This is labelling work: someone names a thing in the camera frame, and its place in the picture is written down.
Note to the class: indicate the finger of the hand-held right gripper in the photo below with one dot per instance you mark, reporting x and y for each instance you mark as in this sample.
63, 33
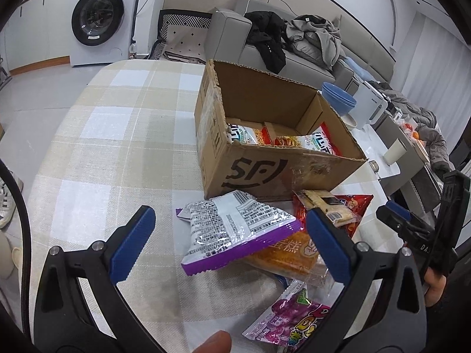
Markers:
397, 216

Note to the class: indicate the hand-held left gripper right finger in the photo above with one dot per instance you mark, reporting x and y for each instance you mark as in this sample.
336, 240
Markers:
327, 246

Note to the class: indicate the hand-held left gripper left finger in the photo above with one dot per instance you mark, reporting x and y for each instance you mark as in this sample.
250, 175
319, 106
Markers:
134, 244

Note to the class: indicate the orange cake packet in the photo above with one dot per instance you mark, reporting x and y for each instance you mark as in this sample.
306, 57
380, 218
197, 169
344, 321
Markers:
287, 255

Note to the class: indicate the red cookie packet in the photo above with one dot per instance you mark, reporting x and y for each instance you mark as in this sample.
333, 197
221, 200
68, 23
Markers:
355, 209

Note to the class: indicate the beige cracker packet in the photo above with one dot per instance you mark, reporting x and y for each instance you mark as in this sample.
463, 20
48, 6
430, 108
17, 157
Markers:
320, 198

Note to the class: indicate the blue cookie packet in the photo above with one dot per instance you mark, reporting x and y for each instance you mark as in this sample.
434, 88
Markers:
282, 281

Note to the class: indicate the pink candy packet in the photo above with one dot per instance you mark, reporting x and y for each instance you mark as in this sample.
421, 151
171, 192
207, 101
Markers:
290, 312

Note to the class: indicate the purple white snack packet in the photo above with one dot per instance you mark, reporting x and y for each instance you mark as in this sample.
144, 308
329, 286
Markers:
228, 228

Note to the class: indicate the brown cardboard box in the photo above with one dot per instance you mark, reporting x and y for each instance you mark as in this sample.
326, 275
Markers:
257, 172

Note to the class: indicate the person's right hand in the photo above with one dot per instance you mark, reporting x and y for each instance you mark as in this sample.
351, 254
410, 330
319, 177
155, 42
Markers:
436, 290

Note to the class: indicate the person's left hand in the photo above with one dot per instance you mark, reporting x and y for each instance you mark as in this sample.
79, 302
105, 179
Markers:
213, 342

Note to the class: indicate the small metal tin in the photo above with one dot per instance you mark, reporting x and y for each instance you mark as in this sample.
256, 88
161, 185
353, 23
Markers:
374, 166

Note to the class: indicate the white cup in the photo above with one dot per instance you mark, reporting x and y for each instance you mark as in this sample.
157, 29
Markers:
395, 152

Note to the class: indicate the grey coat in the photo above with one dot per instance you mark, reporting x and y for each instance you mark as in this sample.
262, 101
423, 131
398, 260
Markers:
434, 143

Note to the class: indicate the oranges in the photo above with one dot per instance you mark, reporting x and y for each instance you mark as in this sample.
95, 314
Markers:
414, 134

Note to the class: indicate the red white noodle packet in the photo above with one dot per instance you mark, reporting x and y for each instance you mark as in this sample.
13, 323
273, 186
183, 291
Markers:
312, 141
246, 134

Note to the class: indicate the beige bowl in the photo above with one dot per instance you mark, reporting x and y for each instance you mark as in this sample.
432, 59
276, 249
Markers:
349, 122

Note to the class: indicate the white electric kettle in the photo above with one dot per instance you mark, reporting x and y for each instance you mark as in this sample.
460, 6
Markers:
368, 106

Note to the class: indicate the blue bowl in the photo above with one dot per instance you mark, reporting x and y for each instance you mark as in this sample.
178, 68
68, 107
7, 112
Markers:
336, 92
346, 109

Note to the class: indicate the white sneaker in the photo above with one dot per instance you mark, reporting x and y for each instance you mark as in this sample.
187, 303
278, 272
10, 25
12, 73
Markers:
9, 202

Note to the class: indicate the light blue cloth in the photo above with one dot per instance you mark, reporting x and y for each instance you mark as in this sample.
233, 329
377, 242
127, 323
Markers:
353, 68

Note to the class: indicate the small clear bottle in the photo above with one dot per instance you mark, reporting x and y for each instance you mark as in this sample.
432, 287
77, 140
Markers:
133, 51

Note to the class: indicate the grey jacket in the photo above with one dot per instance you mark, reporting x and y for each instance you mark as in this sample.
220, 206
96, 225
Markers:
312, 40

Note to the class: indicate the white washing machine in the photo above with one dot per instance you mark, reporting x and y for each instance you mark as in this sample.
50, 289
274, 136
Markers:
110, 47

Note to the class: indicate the black white patterned cushion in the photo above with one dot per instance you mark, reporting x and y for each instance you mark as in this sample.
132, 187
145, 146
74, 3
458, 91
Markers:
184, 40

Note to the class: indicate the black jacket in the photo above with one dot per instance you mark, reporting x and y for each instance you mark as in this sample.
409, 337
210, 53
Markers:
268, 44

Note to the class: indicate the grey sofa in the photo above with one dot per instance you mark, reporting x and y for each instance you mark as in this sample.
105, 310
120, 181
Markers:
228, 33

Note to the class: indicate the white kitchen base cabinet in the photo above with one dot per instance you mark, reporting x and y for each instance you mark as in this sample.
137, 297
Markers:
36, 29

